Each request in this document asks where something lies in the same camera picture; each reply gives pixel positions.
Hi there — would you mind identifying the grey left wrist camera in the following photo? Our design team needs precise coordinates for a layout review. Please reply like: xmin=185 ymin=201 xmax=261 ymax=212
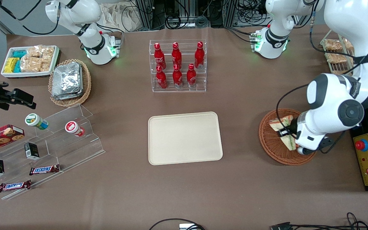
xmin=297 ymin=145 xmax=314 ymax=156

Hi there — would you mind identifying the black plug connector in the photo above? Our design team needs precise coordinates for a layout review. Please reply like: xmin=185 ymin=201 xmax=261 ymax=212
xmin=270 ymin=222 xmax=292 ymax=230

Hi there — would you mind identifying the clear acrylic bottle rack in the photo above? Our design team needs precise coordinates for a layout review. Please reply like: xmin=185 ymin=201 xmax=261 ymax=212
xmin=149 ymin=39 xmax=207 ymax=93

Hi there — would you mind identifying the green lid yogurt cup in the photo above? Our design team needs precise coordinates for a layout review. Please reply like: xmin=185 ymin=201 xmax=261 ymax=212
xmin=25 ymin=113 xmax=49 ymax=130

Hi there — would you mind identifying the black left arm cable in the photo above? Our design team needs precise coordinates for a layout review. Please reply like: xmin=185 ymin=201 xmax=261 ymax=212
xmin=276 ymin=0 xmax=368 ymax=154

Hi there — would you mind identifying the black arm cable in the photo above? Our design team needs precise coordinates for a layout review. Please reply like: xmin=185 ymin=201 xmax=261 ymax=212
xmin=0 ymin=0 xmax=60 ymax=36
xmin=276 ymin=0 xmax=368 ymax=154

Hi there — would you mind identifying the brown wicker basket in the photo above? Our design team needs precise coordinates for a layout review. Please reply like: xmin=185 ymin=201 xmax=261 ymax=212
xmin=259 ymin=108 xmax=317 ymax=165

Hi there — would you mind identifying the beige cloth bag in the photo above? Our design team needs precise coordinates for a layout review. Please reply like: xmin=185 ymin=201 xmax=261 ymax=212
xmin=102 ymin=3 xmax=140 ymax=33

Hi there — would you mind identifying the Snickers bar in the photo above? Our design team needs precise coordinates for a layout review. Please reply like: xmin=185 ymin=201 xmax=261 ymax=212
xmin=0 ymin=180 xmax=32 ymax=193
xmin=29 ymin=164 xmax=61 ymax=176

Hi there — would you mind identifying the aluminium frame rack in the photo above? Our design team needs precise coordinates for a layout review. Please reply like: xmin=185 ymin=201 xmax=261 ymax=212
xmin=132 ymin=0 xmax=247 ymax=30

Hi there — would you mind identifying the clear acrylic stepped shelf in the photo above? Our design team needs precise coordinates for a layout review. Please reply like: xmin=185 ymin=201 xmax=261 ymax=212
xmin=0 ymin=104 xmax=106 ymax=201

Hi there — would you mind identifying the light wicker basket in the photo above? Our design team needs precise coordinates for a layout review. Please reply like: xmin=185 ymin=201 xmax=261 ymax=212
xmin=48 ymin=59 xmax=92 ymax=107

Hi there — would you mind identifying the silver foil pack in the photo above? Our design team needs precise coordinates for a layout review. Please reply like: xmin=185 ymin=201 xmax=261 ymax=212
xmin=52 ymin=88 xmax=84 ymax=100
xmin=52 ymin=62 xmax=82 ymax=96

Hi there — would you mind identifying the red cola bottle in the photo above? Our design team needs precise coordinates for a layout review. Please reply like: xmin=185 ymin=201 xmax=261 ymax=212
xmin=194 ymin=41 xmax=205 ymax=69
xmin=172 ymin=42 xmax=182 ymax=67
xmin=186 ymin=63 xmax=197 ymax=88
xmin=156 ymin=65 xmax=168 ymax=89
xmin=154 ymin=42 xmax=166 ymax=69
xmin=172 ymin=64 xmax=184 ymax=88

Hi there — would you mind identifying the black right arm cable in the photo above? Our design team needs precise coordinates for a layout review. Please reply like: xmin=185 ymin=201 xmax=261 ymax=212
xmin=0 ymin=0 xmax=60 ymax=36

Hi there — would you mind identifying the white snack tray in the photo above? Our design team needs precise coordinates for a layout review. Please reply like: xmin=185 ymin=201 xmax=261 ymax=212
xmin=1 ymin=45 xmax=60 ymax=79

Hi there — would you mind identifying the black looped cable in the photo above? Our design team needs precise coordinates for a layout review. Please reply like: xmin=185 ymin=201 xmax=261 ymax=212
xmin=148 ymin=218 xmax=206 ymax=230

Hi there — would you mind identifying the yellow snack packet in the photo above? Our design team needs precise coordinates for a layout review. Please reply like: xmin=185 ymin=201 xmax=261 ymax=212
xmin=4 ymin=57 xmax=20 ymax=73

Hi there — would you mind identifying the beige plastic tray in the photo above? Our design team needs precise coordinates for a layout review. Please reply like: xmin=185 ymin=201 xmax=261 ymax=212
xmin=148 ymin=111 xmax=223 ymax=166

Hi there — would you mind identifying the triangle sandwich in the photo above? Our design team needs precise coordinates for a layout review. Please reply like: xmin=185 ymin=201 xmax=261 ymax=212
xmin=269 ymin=115 xmax=299 ymax=151

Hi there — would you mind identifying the red lid yogurt cup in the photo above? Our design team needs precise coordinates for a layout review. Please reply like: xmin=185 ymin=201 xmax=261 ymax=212
xmin=65 ymin=121 xmax=86 ymax=137

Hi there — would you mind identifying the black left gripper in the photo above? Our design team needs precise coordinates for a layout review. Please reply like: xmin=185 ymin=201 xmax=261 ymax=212
xmin=279 ymin=118 xmax=300 ymax=139

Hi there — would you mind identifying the black tangled cable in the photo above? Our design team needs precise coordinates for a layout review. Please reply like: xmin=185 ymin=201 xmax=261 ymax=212
xmin=289 ymin=212 xmax=368 ymax=230

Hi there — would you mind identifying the cream wire rack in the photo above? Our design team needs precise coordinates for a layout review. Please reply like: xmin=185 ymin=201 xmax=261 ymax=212
xmin=319 ymin=29 xmax=368 ymax=76

